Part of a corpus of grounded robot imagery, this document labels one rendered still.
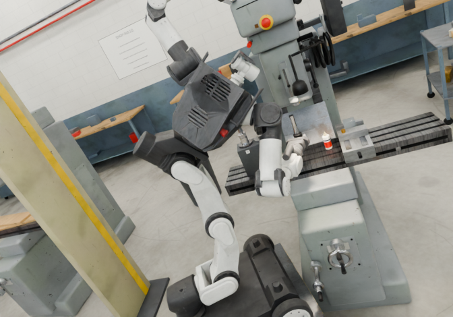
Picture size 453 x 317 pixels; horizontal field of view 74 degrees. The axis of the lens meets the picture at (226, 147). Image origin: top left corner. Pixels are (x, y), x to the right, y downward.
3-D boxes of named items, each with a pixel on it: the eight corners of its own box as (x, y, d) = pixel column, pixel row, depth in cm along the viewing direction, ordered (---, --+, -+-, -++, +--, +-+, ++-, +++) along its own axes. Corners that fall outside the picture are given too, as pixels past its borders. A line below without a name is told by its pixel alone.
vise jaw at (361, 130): (369, 134, 161) (367, 128, 159) (340, 141, 166) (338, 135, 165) (366, 129, 166) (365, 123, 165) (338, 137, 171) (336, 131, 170)
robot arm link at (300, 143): (307, 132, 156) (303, 144, 146) (312, 148, 159) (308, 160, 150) (284, 136, 162) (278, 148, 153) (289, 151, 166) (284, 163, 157)
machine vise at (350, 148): (376, 156, 153) (372, 138, 149) (346, 164, 158) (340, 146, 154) (363, 128, 183) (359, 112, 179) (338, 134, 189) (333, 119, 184)
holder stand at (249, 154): (282, 165, 182) (271, 137, 175) (248, 177, 186) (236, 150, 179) (279, 156, 193) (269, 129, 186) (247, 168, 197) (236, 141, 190)
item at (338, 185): (359, 198, 161) (354, 180, 157) (295, 212, 172) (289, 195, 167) (342, 154, 205) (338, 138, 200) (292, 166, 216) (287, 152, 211)
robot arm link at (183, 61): (166, 58, 138) (183, 82, 139) (160, 54, 129) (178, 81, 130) (185, 42, 136) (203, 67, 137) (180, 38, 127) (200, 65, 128)
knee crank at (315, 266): (327, 301, 145) (324, 293, 143) (315, 303, 147) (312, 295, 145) (322, 265, 164) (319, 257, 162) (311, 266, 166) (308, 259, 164)
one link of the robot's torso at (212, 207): (214, 247, 144) (161, 172, 126) (209, 226, 160) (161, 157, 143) (242, 231, 144) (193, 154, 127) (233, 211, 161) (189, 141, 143)
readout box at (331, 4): (350, 31, 166) (340, -9, 158) (333, 38, 168) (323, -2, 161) (343, 27, 183) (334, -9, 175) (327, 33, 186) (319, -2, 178)
